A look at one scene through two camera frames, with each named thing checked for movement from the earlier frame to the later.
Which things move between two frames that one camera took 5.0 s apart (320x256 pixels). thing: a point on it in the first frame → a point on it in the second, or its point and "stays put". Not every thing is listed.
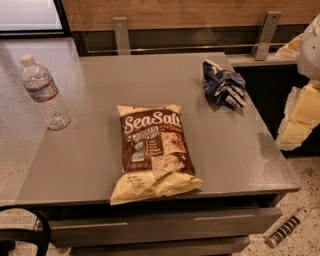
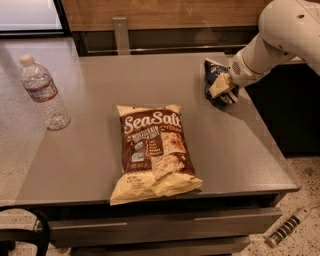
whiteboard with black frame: [34, 18] stays put
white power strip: [298, 217] stays put
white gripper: [310, 50] → [238, 73]
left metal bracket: [120, 25] stays put
